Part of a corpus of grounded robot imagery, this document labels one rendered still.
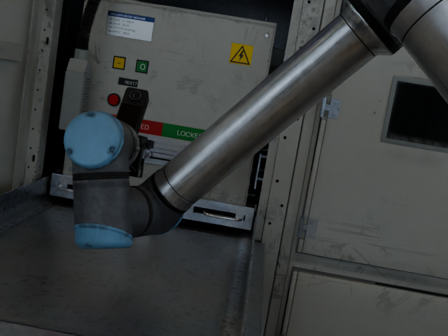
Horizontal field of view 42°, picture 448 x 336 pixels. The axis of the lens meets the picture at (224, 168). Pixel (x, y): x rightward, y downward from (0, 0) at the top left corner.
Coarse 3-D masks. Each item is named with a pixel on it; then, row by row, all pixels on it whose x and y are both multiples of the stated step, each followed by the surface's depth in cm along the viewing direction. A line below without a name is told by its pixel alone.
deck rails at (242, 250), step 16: (16, 192) 135; (32, 192) 144; (0, 208) 127; (16, 208) 136; (32, 208) 145; (48, 208) 148; (0, 224) 128; (16, 224) 130; (240, 240) 147; (240, 256) 133; (240, 272) 122; (240, 288) 112; (240, 304) 104; (224, 320) 96; (240, 320) 97
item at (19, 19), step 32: (0, 0) 133; (32, 0) 145; (0, 32) 135; (32, 32) 147; (0, 64) 138; (32, 64) 146; (0, 96) 140; (32, 96) 148; (0, 128) 143; (0, 160) 145; (0, 192) 148
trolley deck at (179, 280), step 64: (0, 256) 109; (64, 256) 115; (128, 256) 122; (192, 256) 129; (256, 256) 137; (0, 320) 84; (64, 320) 87; (128, 320) 91; (192, 320) 95; (256, 320) 99
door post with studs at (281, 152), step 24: (312, 0) 141; (312, 24) 141; (288, 48) 143; (288, 144) 146; (288, 168) 146; (264, 192) 148; (288, 192) 147; (264, 216) 149; (264, 240) 149; (264, 288) 151; (264, 312) 152
